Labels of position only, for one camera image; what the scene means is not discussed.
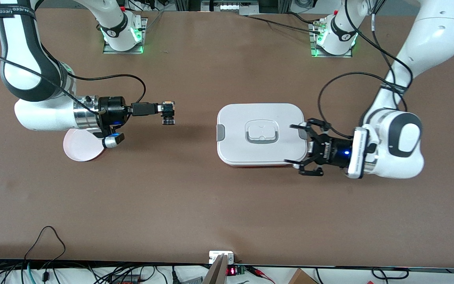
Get orange push button switch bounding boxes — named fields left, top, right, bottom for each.
left=161, top=101, right=177, bottom=126

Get pink round plate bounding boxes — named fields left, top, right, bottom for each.
left=63, top=128, right=108, bottom=163

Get white lidded lunch box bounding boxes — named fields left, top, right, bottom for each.
left=216, top=103, right=309, bottom=167

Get brown cardboard box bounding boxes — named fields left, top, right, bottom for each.
left=288, top=268, right=318, bottom=284

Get small white electronic box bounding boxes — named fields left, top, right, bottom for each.
left=209, top=251, right=235, bottom=265

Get grey aluminium profile bar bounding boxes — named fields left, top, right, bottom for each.
left=203, top=254, right=228, bottom=284

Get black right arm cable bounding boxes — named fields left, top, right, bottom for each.
left=0, top=55, right=147, bottom=115

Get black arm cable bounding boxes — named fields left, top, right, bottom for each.
left=0, top=55, right=147, bottom=115
left=318, top=0, right=413, bottom=135

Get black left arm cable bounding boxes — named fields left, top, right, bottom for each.
left=318, top=0, right=413, bottom=135

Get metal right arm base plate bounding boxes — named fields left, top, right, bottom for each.
left=102, top=17, right=148, bottom=55

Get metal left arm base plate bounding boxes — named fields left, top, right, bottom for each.
left=309, top=23, right=354, bottom=59

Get black cable to base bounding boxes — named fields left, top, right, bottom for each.
left=245, top=12, right=324, bottom=36

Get red clip lead wires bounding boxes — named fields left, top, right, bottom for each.
left=246, top=265, right=275, bottom=284

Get black coiled cable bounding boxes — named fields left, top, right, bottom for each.
left=371, top=267, right=409, bottom=280

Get aluminium frame structure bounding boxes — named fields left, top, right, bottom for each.
left=174, top=0, right=292, bottom=15

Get black looped thin cable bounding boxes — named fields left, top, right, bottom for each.
left=24, top=226, right=67, bottom=277

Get tangled black cable bundle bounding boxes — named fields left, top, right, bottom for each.
left=0, top=260, right=180, bottom=284

